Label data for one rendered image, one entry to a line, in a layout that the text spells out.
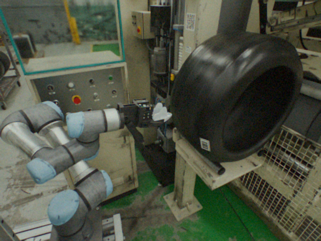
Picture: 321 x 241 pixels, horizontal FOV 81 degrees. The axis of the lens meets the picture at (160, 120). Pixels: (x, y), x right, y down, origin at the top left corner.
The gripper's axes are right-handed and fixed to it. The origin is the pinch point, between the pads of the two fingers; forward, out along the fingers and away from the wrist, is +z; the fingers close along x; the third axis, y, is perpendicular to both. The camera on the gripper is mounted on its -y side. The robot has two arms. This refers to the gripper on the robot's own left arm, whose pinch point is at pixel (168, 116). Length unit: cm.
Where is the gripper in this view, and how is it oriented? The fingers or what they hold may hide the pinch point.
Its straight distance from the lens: 73.5
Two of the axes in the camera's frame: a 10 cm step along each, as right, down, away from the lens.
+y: 1.1, -8.7, -4.9
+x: -4.6, -4.8, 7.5
